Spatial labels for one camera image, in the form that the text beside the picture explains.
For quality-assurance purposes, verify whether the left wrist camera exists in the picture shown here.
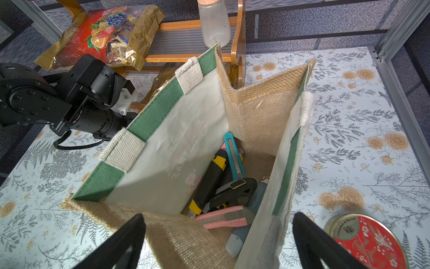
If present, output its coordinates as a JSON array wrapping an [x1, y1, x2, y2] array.
[[66, 54, 135, 113]]

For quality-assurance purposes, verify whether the floral table mat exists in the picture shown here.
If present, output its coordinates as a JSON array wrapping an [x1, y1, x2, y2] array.
[[1, 47, 430, 269]]

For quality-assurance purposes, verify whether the black yellow box cutter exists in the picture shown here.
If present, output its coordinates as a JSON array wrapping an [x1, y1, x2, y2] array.
[[203, 178, 258, 214]]

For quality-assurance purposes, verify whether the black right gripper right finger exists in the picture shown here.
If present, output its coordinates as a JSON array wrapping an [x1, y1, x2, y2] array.
[[292, 212, 365, 269]]

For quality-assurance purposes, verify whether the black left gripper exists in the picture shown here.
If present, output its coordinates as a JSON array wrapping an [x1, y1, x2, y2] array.
[[49, 104, 137, 141]]

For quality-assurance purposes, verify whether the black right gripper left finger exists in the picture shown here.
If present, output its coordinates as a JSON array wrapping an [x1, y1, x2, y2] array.
[[75, 214, 146, 269]]

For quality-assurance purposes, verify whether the small pink-capped bottle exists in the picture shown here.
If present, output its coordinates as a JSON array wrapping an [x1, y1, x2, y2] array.
[[197, 0, 231, 48]]

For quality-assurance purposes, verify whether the yellow black utility knife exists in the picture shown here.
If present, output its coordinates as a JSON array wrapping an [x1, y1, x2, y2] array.
[[189, 148, 228, 216]]

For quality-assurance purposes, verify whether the grey blue art knife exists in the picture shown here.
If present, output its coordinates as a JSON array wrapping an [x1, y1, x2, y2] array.
[[225, 177, 270, 257]]

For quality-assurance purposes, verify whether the wooden two-tier shelf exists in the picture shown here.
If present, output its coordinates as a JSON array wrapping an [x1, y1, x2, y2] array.
[[55, 0, 246, 112]]

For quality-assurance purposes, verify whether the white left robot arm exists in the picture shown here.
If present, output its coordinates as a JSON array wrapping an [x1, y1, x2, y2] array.
[[1, 54, 137, 141]]

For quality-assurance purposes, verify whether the pink snap-off cutter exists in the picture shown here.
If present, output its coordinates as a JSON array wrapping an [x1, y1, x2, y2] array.
[[194, 206, 255, 230]]

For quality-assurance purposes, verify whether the red tape roll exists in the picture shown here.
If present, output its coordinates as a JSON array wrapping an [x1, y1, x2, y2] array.
[[324, 213, 409, 269]]

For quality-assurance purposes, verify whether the green jute Christmas bag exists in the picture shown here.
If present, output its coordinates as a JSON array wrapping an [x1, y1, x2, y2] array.
[[62, 46, 315, 269]]

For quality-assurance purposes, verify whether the red gold snack bag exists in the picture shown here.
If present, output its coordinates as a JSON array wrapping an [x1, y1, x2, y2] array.
[[35, 5, 165, 71]]

